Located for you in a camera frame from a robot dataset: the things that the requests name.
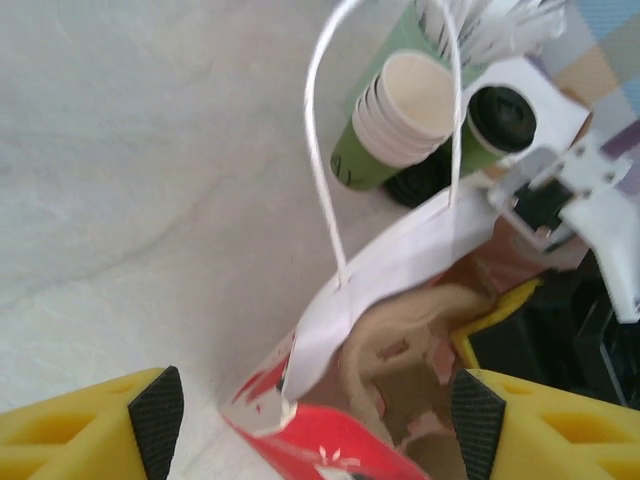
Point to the black plastic cup lid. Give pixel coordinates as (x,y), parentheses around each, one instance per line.
(502,117)

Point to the green paper coffee cup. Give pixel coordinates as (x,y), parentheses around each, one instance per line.
(480,155)

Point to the white paper wrapped straw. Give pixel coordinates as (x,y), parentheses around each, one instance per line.
(482,35)
(435,25)
(535,20)

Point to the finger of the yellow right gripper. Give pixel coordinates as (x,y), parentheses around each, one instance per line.
(505,305)

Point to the stack of green paper cups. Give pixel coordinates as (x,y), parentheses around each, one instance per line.
(415,95)

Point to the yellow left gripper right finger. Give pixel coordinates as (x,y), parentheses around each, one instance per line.
(550,440)

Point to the stack of black cup lids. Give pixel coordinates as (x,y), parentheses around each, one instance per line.
(417,187)

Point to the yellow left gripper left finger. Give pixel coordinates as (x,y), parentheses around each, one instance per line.
(75,440)

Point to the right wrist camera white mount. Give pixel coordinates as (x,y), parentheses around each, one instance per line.
(595,200)

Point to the red white paper gift bag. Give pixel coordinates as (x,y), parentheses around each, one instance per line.
(400,250)

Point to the pale green straw holder cup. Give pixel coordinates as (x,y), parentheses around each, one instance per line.
(395,35)

